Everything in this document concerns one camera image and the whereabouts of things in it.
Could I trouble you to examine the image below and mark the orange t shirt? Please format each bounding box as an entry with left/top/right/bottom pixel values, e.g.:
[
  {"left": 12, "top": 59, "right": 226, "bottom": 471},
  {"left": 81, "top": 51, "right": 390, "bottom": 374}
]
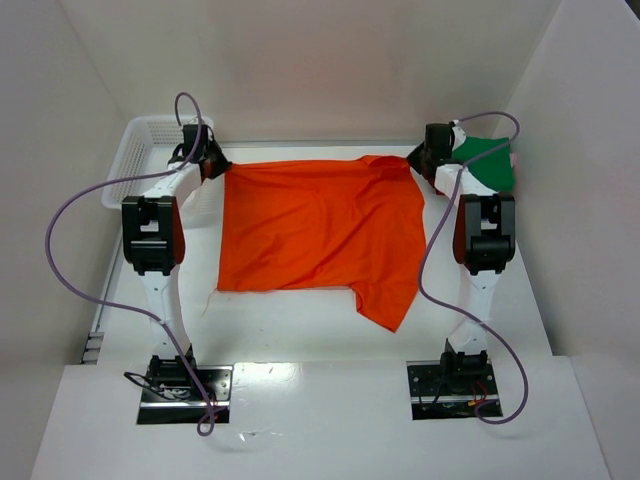
[{"left": 217, "top": 155, "right": 426, "bottom": 332}]

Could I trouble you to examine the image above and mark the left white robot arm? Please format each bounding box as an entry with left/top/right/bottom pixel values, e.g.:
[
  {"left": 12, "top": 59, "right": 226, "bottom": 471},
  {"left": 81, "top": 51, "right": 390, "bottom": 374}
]
[{"left": 121, "top": 124, "right": 231, "bottom": 390}]

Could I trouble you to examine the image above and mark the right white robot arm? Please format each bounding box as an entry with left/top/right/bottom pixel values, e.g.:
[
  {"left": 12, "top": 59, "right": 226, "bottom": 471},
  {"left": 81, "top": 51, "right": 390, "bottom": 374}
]
[{"left": 407, "top": 121, "right": 515, "bottom": 393}]

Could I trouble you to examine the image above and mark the white plastic basket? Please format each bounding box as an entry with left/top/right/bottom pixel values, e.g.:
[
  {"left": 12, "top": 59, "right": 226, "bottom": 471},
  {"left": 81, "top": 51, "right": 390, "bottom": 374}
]
[{"left": 101, "top": 115, "right": 223, "bottom": 228}]

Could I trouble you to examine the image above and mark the green folded t shirt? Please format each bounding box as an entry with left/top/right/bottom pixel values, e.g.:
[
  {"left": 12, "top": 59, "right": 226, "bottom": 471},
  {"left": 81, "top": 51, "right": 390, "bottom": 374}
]
[{"left": 452, "top": 136, "right": 515, "bottom": 193}]

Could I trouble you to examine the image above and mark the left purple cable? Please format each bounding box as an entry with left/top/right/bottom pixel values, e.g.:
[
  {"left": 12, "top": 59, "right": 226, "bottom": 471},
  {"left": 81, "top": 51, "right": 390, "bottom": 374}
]
[{"left": 43, "top": 91, "right": 229, "bottom": 437}]

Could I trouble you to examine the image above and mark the purple cable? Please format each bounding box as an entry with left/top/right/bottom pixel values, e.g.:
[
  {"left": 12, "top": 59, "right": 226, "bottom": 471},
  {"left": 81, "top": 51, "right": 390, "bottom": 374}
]
[
  {"left": 43, "top": 91, "right": 229, "bottom": 437},
  {"left": 417, "top": 110, "right": 531, "bottom": 426}
]

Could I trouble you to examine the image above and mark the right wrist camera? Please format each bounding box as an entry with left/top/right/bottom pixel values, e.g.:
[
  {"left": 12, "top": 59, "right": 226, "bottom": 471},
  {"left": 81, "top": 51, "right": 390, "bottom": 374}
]
[{"left": 449, "top": 120, "right": 467, "bottom": 150}]

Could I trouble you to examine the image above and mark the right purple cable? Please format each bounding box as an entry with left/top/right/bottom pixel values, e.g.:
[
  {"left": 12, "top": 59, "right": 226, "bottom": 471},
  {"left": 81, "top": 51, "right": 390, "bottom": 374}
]
[{"left": 417, "top": 110, "right": 531, "bottom": 426}]

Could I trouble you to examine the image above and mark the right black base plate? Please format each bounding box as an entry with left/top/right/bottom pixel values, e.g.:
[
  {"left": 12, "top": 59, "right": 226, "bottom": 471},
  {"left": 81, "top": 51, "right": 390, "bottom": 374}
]
[{"left": 406, "top": 361, "right": 503, "bottom": 420}]

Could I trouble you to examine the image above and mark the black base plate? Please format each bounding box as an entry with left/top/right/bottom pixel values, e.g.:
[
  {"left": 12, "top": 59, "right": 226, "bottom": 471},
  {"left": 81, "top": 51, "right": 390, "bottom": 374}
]
[
  {"left": 126, "top": 366, "right": 234, "bottom": 425},
  {"left": 406, "top": 361, "right": 503, "bottom": 420}
]

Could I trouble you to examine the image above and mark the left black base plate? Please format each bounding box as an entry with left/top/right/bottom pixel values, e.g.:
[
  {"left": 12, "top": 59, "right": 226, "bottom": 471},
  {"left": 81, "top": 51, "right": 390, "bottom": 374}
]
[{"left": 126, "top": 366, "right": 234, "bottom": 425}]

